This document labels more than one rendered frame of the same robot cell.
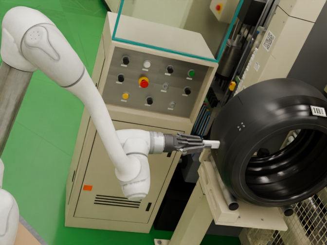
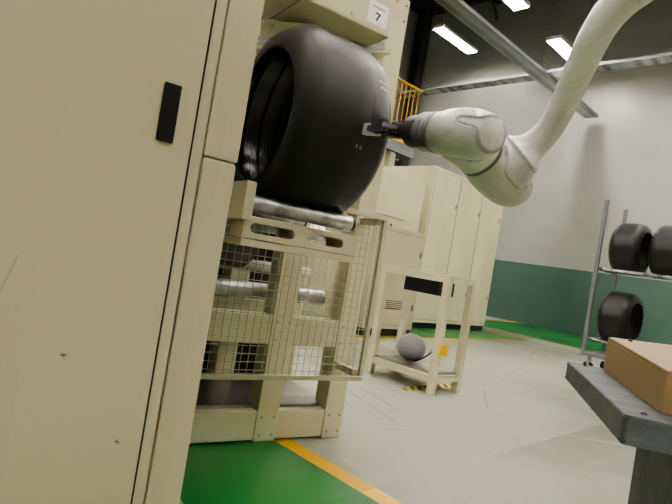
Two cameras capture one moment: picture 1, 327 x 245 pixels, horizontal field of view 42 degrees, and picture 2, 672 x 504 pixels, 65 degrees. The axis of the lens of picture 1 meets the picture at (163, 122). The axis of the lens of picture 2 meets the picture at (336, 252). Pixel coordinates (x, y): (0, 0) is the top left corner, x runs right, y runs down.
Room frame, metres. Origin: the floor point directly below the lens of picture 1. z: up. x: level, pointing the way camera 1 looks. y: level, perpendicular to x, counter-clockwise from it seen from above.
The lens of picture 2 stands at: (1.83, 1.10, 0.79)
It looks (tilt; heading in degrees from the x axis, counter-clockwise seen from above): 1 degrees up; 257
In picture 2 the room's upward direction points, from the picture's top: 9 degrees clockwise
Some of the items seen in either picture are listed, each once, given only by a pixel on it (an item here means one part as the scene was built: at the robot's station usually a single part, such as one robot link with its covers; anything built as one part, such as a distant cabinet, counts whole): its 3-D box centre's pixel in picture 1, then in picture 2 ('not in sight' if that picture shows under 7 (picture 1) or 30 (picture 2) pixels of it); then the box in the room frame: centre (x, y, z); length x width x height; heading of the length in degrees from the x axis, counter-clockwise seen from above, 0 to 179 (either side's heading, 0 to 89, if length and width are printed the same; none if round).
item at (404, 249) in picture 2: not in sight; (378, 279); (-0.15, -4.91, 0.62); 0.90 x 0.56 x 1.25; 31
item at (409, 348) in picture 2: not in sight; (420, 326); (0.28, -2.47, 0.40); 0.60 x 0.35 x 0.80; 121
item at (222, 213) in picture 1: (217, 189); (296, 236); (1.61, -0.35, 0.83); 0.36 x 0.09 x 0.06; 20
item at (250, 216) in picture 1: (241, 198); (271, 245); (1.65, -0.48, 0.80); 0.37 x 0.36 x 0.02; 110
